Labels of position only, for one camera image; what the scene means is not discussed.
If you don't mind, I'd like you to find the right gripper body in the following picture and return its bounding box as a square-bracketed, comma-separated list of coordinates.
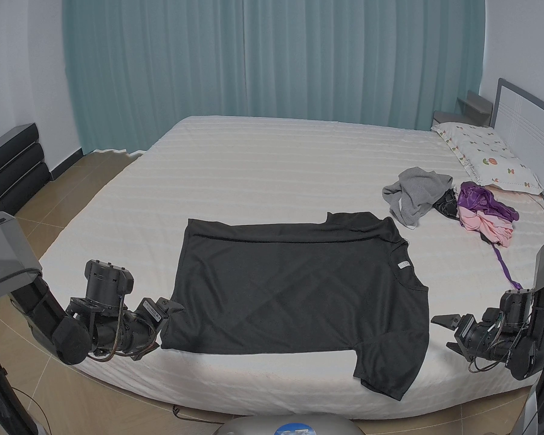
[453, 314, 505, 362]

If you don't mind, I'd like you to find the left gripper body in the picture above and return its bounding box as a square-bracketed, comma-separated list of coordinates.
[92, 295, 172, 362]

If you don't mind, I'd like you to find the black T-shirt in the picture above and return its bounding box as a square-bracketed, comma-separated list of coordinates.
[160, 211, 431, 401]

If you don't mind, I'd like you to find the bed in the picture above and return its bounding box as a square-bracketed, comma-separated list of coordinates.
[38, 77, 544, 422]

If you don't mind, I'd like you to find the pink garment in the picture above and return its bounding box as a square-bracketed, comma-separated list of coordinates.
[458, 209, 514, 249]

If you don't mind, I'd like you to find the black lace garment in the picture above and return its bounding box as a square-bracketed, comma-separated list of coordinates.
[432, 188, 458, 218]

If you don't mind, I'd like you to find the purple garment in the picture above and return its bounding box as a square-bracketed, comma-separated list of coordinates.
[455, 181, 524, 290]

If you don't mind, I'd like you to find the grey garment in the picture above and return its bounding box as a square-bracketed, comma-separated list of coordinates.
[382, 167, 454, 231]

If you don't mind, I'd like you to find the white printed pillow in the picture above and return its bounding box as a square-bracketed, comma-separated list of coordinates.
[431, 122, 544, 195]

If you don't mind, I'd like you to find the black chest of drawers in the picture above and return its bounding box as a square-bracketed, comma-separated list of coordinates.
[0, 123, 51, 216]

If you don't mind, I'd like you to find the grey bedside table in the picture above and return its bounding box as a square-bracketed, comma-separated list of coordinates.
[433, 90, 494, 128]

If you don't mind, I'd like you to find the blue-green curtain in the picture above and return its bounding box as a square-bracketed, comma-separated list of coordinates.
[242, 0, 486, 130]
[63, 0, 248, 155]

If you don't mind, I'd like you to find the black cable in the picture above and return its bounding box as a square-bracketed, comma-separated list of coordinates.
[171, 405, 227, 425]

